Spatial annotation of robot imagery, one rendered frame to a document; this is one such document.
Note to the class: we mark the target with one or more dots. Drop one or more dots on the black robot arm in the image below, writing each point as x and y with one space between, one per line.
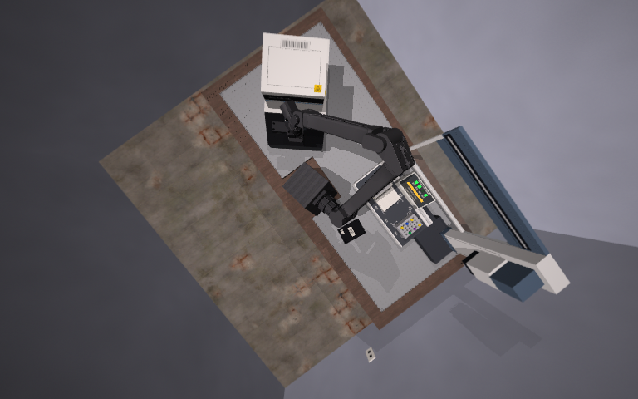
397 157

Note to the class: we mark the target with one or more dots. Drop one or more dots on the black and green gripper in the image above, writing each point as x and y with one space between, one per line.
299 137

